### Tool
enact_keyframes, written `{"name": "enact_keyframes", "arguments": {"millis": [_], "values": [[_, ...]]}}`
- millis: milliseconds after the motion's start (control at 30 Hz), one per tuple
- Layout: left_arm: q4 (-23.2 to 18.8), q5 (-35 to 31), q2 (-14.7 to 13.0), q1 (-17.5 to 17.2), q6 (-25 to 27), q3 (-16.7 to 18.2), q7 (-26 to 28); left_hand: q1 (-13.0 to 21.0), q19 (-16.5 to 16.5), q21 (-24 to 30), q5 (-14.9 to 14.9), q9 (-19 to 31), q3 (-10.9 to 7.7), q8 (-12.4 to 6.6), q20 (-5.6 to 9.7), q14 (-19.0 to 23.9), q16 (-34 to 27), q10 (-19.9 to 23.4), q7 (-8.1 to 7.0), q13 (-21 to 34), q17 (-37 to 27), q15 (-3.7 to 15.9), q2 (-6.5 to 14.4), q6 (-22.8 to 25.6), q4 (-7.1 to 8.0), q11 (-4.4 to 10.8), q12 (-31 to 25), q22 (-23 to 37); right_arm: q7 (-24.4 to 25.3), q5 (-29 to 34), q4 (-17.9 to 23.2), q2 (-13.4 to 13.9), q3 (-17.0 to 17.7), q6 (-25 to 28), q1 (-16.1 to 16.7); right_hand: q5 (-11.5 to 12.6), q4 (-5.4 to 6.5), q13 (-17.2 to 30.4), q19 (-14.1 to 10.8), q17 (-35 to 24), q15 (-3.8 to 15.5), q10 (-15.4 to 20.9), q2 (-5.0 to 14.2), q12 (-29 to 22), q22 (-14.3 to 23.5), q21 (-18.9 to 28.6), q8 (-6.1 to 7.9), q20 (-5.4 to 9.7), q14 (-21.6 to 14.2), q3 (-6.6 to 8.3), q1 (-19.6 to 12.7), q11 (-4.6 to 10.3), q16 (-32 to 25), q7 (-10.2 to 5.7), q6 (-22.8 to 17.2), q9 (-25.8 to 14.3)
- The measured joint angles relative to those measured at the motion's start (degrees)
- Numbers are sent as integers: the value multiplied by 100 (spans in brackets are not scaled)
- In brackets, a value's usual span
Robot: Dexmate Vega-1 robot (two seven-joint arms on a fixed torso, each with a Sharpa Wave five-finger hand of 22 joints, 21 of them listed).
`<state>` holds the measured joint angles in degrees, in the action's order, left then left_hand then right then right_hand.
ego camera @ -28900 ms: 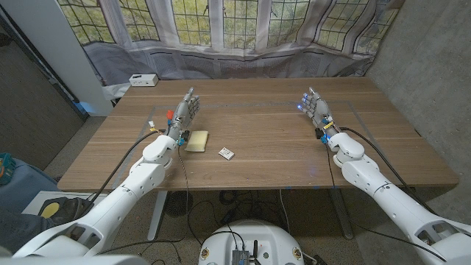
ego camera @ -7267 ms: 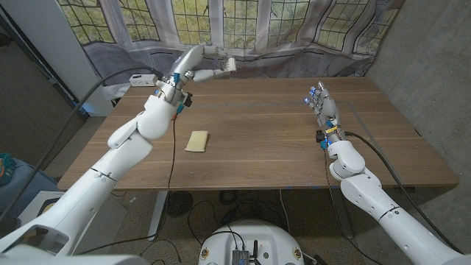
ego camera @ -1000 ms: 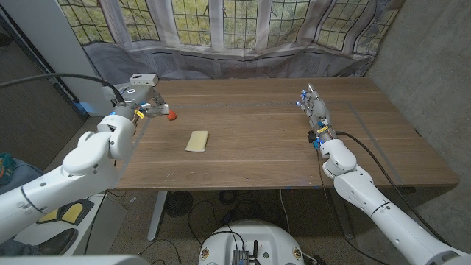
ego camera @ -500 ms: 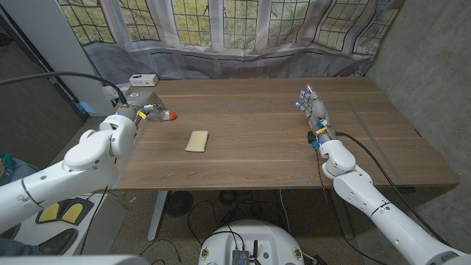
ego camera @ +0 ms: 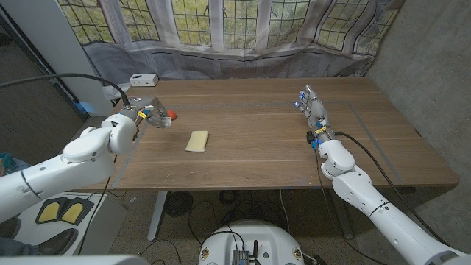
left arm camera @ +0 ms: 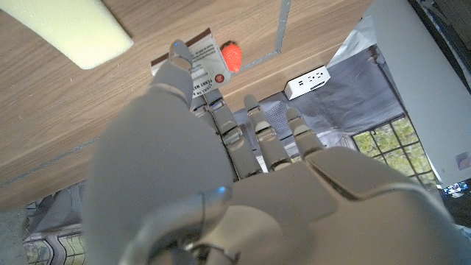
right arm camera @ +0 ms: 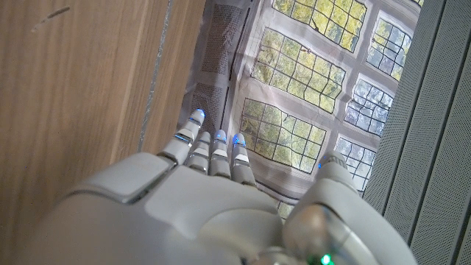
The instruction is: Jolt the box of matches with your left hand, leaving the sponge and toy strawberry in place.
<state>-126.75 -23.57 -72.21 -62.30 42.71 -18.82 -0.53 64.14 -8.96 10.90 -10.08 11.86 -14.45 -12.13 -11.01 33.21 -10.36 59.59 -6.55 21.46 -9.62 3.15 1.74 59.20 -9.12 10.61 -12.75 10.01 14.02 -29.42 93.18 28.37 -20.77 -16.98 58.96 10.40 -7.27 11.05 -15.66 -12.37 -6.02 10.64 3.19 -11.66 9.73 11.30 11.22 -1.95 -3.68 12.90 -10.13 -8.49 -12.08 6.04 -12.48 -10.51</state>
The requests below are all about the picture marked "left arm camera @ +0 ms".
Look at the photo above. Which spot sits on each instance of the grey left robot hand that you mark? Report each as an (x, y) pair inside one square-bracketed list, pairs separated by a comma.
[(257, 213)]

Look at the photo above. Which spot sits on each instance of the white box of matches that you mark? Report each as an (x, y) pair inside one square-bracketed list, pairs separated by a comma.
[(209, 62)]

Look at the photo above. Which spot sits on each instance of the white power strip box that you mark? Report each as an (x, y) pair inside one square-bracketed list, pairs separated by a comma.
[(307, 82)]

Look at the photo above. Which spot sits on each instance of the red toy strawberry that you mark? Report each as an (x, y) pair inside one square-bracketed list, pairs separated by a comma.
[(232, 55)]

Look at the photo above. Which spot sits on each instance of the yellow sponge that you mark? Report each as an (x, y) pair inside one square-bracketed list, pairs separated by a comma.
[(66, 25)]

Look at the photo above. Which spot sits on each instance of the white pillar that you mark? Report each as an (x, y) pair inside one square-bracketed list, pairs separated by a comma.
[(423, 92)]

